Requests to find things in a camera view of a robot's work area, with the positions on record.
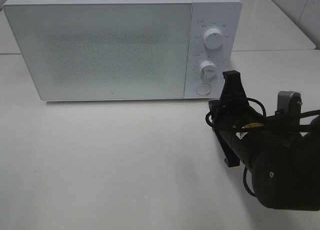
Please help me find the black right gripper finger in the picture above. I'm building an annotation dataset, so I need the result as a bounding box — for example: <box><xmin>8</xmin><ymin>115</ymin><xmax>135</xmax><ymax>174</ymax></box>
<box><xmin>219</xmin><ymin>70</ymin><xmax>247</xmax><ymax>101</ymax></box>

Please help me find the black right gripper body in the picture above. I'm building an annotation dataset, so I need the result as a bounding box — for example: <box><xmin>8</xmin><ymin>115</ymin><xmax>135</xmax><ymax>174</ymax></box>
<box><xmin>207</xmin><ymin>97</ymin><xmax>265</xmax><ymax>167</ymax></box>

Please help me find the round white door button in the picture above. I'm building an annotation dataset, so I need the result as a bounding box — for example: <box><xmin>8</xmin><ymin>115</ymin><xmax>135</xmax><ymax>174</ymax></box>
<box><xmin>196</xmin><ymin>84</ymin><xmax>212</xmax><ymax>96</ymax></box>

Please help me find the white timer knob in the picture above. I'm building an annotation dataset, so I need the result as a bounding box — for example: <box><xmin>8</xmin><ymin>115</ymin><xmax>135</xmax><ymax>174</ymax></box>
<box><xmin>199</xmin><ymin>60</ymin><xmax>217</xmax><ymax>79</ymax></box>

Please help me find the white microwave door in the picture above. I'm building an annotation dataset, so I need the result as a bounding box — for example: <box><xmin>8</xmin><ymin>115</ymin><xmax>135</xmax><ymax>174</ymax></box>
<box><xmin>4</xmin><ymin>4</ymin><xmax>191</xmax><ymax>101</ymax></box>

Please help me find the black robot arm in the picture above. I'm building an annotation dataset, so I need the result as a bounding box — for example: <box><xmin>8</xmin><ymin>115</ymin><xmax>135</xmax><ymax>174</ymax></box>
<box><xmin>205</xmin><ymin>71</ymin><xmax>320</xmax><ymax>211</ymax></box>

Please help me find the upper white power knob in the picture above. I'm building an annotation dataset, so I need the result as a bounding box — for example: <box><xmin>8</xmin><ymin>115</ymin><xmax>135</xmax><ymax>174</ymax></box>
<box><xmin>202</xmin><ymin>26</ymin><xmax>224</xmax><ymax>50</ymax></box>

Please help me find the white microwave oven body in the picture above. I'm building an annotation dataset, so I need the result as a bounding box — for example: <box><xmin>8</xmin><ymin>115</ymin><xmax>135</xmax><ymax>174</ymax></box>
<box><xmin>2</xmin><ymin>0</ymin><xmax>242</xmax><ymax>101</ymax></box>

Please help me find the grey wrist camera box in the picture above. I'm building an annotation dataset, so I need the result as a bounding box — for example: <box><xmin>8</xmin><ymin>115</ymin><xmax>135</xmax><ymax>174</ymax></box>
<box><xmin>274</xmin><ymin>91</ymin><xmax>302</xmax><ymax>124</ymax></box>

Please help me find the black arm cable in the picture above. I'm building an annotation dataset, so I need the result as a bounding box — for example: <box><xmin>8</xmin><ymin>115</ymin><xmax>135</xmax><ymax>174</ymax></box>
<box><xmin>204</xmin><ymin>97</ymin><xmax>320</xmax><ymax>198</ymax></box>

